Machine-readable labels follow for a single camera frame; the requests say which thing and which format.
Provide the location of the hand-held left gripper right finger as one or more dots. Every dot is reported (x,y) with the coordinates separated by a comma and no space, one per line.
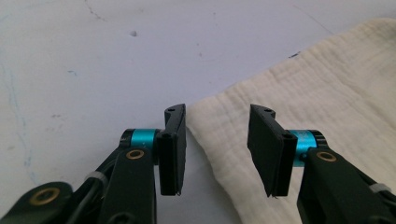
(267,149)

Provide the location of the cream cloth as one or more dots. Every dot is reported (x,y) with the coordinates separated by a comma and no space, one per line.
(311,93)

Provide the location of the white foam table mat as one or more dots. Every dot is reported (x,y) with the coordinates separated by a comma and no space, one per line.
(93,77)

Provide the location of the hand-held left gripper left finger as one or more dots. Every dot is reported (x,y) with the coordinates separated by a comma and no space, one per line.
(174,149)

